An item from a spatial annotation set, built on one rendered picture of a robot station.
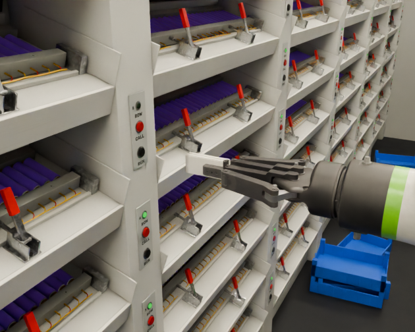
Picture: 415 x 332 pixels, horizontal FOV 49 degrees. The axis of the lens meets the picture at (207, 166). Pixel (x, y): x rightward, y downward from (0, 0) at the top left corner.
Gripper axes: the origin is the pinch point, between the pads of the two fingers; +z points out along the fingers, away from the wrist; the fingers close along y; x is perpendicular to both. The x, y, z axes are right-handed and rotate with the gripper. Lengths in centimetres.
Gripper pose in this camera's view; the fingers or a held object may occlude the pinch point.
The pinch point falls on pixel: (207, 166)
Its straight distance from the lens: 69.8
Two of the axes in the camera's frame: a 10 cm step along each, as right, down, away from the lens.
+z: -8.8, -1.7, 4.4
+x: 0.0, -9.3, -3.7
